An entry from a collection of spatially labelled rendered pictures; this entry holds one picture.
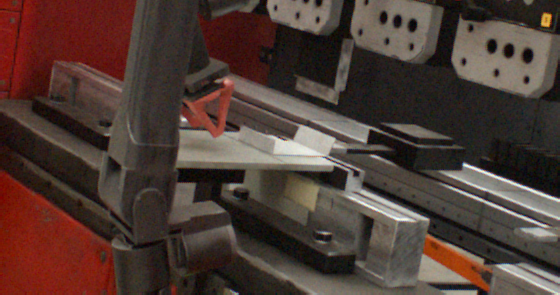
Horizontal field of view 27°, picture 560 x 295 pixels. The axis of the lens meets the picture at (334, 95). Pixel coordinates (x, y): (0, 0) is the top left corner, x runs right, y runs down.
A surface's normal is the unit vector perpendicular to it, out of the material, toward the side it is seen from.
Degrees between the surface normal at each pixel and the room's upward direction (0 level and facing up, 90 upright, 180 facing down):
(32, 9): 90
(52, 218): 90
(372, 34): 90
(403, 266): 90
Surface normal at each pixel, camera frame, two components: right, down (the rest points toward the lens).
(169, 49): 0.46, 0.24
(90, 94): -0.77, -0.06
